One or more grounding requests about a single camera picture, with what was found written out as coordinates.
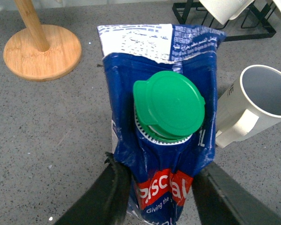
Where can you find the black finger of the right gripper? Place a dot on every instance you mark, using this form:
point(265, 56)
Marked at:
point(105, 203)
point(220, 200)

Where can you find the cream ribbed cup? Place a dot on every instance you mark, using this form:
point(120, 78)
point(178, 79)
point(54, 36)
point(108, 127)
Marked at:
point(249, 106)

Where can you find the blue white milk carton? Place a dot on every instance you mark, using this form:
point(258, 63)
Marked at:
point(163, 95)

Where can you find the wooden mug tree stand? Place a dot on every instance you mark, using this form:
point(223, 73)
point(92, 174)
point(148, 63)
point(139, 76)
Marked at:
point(41, 52)

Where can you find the cream ribbed hanging mug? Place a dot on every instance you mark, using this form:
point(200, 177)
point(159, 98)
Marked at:
point(225, 10)

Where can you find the black wire mug rack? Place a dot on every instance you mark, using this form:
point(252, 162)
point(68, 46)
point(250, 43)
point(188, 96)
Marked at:
point(252, 23)

